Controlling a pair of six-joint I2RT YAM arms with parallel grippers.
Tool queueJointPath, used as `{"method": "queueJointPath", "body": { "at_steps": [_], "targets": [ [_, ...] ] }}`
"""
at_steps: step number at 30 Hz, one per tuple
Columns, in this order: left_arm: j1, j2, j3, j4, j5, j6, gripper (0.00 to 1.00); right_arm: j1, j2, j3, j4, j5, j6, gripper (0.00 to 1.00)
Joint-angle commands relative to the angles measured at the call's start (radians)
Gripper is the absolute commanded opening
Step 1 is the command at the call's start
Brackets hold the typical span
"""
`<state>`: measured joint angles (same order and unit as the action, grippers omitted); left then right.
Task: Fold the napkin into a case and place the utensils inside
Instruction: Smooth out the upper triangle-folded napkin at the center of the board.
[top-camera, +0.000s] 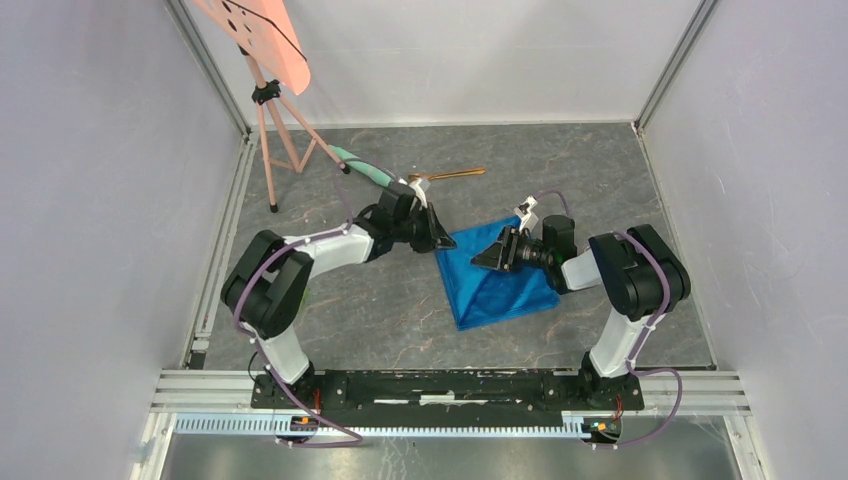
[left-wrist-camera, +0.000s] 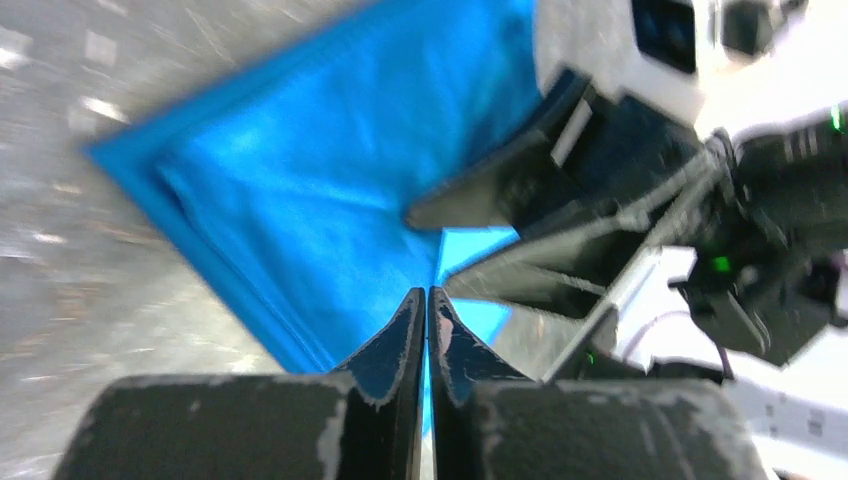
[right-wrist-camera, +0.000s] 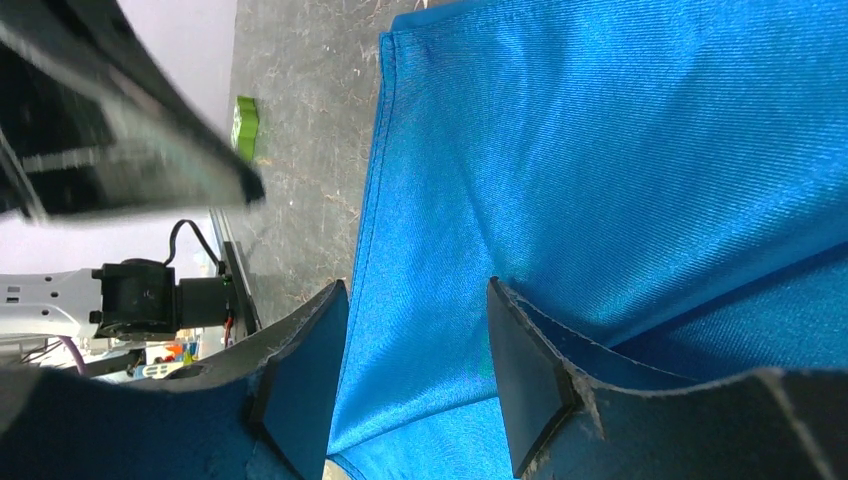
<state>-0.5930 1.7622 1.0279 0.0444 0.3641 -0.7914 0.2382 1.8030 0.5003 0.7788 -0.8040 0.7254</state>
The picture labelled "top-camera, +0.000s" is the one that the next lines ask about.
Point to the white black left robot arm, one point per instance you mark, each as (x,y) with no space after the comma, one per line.
(265,289)

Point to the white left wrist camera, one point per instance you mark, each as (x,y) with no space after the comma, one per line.
(420,186)

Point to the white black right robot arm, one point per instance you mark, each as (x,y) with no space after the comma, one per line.
(642,277)

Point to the white cable duct strip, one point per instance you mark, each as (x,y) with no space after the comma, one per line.
(288,425)

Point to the gold spoon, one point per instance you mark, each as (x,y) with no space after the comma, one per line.
(447,175)

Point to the mint green flashlight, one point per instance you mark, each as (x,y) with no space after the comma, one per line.
(378,175)

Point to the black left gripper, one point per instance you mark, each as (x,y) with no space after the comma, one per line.
(437,236)

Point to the blue cloth napkin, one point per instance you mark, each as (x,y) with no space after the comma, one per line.
(479,297)

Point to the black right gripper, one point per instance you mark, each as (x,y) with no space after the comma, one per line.
(502,254)

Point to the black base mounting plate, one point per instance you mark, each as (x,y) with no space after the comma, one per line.
(450,398)

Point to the pink music stand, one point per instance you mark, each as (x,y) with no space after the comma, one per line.
(267,42)

